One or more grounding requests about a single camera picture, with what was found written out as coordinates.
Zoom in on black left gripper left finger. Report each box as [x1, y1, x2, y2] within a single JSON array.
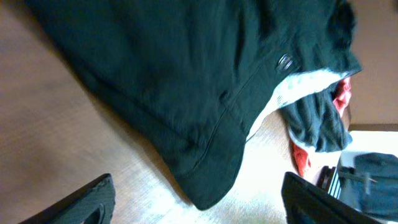
[[21, 174, 116, 224]]

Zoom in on black shorts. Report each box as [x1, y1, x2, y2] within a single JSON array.
[[26, 0, 361, 210]]

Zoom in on dark garment pile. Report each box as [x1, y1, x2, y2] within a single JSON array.
[[280, 90, 353, 153]]

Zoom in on red garment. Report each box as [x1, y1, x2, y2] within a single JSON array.
[[291, 78, 351, 177]]

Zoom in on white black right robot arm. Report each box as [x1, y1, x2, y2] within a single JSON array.
[[282, 152, 397, 224]]

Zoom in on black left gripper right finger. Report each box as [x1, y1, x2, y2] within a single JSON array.
[[281, 172, 379, 224]]

